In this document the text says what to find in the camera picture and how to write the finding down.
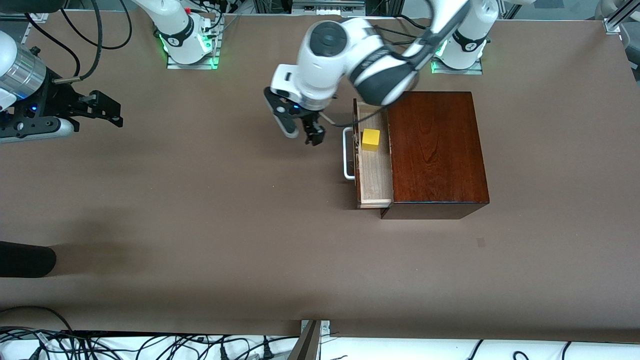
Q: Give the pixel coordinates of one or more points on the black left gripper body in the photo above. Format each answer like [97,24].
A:
[309,120]

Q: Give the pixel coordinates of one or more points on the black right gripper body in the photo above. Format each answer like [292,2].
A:
[56,100]

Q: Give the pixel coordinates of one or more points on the yellow block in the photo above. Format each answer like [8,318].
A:
[371,139]

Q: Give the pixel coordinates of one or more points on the wooden drawer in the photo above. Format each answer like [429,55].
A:
[375,175]

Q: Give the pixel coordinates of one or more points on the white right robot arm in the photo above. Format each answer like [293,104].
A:
[172,15]

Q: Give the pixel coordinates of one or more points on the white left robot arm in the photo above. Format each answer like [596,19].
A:
[310,80]

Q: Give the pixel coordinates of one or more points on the brown paper table cover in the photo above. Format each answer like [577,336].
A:
[300,250]

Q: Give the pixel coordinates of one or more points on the dark brown wooden box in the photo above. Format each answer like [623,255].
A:
[435,150]

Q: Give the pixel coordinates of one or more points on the black rounded object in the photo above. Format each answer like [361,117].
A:
[25,260]

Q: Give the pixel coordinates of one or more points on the black power plug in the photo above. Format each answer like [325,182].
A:
[267,351]
[224,352]

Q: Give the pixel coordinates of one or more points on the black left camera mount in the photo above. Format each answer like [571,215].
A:
[275,102]

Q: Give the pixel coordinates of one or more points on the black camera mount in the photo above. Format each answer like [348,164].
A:
[275,102]
[30,129]

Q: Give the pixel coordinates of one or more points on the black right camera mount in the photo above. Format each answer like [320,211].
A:
[30,129]

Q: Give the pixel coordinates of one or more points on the aluminium table edge rail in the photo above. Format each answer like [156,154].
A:
[40,17]

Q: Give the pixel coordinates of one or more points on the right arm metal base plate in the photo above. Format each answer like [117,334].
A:
[192,66]

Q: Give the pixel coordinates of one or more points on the aluminium frame rail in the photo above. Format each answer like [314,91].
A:
[325,6]

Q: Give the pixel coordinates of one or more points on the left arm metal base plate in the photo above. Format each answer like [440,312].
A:
[457,71]

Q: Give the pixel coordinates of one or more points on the metal camera post bracket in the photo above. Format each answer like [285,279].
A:
[307,345]

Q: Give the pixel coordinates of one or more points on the metal table corner bracket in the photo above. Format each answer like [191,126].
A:
[614,26]

